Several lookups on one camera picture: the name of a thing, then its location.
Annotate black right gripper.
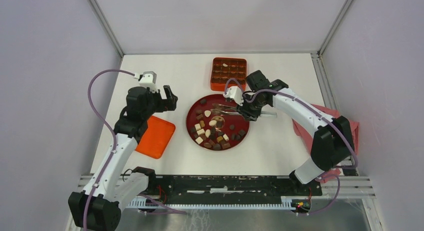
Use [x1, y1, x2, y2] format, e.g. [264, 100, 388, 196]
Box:
[235, 92, 267, 122]

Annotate metal tongs with white handle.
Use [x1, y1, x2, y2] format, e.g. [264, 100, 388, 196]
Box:
[210, 103, 278, 118]

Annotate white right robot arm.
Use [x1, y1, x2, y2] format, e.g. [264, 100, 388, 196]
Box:
[225, 70, 355, 195]

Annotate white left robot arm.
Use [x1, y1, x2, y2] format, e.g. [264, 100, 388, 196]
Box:
[68, 85, 178, 231]

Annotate white square chocolate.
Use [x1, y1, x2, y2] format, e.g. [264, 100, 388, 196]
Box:
[194, 123, 201, 131]

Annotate white heart chocolate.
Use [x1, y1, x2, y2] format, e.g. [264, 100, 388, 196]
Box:
[204, 110, 212, 117]

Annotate orange chocolate box with dividers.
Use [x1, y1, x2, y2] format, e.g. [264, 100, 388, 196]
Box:
[209, 57, 248, 92]

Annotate white oval chocolate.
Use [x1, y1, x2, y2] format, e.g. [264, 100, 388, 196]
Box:
[208, 120, 217, 127]

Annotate orange box lid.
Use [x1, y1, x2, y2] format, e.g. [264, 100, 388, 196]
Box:
[135, 116, 176, 160]

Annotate round red lacquer tray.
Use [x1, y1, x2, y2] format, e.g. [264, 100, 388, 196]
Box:
[185, 94, 250, 152]

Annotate pink cloth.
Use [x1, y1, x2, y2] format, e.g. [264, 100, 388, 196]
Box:
[290, 106, 359, 184]

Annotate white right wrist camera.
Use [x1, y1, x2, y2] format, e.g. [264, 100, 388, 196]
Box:
[223, 86, 244, 106]

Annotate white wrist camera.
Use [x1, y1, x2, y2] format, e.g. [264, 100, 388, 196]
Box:
[133, 71, 158, 93]
[223, 86, 244, 106]

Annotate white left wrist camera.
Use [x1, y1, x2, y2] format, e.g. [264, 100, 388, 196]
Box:
[133, 71, 158, 93]

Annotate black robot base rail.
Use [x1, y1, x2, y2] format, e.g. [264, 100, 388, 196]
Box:
[133, 167, 323, 205]

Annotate white cable duct strip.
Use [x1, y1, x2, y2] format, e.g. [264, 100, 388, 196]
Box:
[126, 197, 300, 211]

